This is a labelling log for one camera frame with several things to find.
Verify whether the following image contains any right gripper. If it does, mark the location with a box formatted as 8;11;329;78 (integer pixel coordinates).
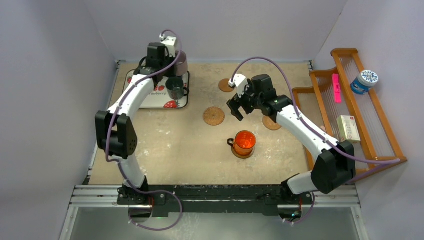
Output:
227;80;264;122

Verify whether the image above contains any light wooden coaster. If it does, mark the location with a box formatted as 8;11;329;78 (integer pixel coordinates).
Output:
218;78;234;93

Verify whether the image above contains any purple mug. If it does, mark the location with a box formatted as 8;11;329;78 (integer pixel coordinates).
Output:
174;51;188;77

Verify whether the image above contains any orange mug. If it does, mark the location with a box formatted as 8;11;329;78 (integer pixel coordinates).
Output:
226;130;257;155

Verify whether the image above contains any dark brown wooden coaster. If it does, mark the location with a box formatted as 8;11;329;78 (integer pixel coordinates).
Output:
231;148;255;159

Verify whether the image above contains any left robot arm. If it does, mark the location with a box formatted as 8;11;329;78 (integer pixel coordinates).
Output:
95;42;183;205

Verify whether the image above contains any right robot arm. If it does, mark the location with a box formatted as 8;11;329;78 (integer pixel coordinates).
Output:
227;74;356;204

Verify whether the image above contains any dark green mug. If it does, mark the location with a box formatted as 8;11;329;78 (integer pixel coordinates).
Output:
165;76;190;100

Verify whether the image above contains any strawberry print tray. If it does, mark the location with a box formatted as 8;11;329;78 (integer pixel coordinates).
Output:
122;69;191;109

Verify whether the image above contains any pink marker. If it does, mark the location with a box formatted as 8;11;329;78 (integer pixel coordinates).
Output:
332;73;342;104

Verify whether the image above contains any wooden tiered rack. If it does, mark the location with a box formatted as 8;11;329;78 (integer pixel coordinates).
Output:
293;48;408;182

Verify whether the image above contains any white card box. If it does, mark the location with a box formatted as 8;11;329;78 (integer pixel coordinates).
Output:
336;115;361;143

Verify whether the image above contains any blue jar white lid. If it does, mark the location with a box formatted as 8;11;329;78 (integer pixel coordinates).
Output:
350;70;380;95

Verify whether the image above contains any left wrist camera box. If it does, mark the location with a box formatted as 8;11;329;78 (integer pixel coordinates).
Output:
159;34;178;58

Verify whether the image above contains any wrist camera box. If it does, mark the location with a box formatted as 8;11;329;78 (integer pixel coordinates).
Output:
159;34;178;58
228;73;248;98

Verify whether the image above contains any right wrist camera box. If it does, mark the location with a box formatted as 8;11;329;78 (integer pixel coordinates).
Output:
228;73;248;98

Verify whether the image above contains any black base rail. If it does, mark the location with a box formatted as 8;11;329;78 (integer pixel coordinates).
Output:
67;183;361;220

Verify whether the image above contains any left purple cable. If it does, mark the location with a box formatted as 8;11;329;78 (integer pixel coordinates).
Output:
105;29;184;232

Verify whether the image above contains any purple cable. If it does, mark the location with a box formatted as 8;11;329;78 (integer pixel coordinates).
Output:
230;56;402;227
105;29;184;232

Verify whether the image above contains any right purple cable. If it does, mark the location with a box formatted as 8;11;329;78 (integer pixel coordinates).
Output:
230;56;402;227

